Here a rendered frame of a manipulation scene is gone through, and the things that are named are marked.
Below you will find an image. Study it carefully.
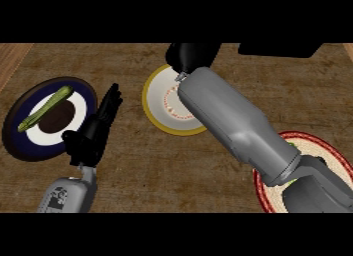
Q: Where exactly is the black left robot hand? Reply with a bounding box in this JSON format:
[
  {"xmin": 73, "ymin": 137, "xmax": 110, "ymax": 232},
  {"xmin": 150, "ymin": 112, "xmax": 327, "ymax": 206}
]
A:
[{"xmin": 61, "ymin": 82, "xmax": 125, "ymax": 169}]

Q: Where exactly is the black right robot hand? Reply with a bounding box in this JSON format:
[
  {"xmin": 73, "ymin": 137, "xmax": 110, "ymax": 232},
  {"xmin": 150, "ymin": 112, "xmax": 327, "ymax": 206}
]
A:
[{"xmin": 164, "ymin": 42, "xmax": 224, "ymax": 75}]

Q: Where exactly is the white bowl with yellow rim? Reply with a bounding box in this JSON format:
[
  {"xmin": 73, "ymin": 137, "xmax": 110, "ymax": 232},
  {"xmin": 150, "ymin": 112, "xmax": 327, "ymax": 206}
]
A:
[{"xmin": 141, "ymin": 63, "xmax": 209, "ymax": 137}]

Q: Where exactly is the beige placemat with red rim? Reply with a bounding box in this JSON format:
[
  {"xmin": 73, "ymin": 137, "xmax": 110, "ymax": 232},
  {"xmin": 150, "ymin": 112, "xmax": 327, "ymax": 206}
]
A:
[{"xmin": 252, "ymin": 130, "xmax": 353, "ymax": 214}]

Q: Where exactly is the blue and white plate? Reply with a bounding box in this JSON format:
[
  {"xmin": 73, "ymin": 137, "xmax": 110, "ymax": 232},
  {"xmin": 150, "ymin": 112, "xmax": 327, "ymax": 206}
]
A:
[{"xmin": 0, "ymin": 76, "xmax": 100, "ymax": 163}]

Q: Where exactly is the green zucchini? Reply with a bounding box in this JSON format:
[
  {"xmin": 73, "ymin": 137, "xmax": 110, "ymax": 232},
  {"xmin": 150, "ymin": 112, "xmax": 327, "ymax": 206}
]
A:
[{"xmin": 17, "ymin": 85, "xmax": 76, "ymax": 133}]

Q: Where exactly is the black appliance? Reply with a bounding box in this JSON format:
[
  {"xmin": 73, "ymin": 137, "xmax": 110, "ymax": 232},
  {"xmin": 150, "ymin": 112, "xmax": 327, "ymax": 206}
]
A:
[{"xmin": 237, "ymin": 42, "xmax": 324, "ymax": 59}]

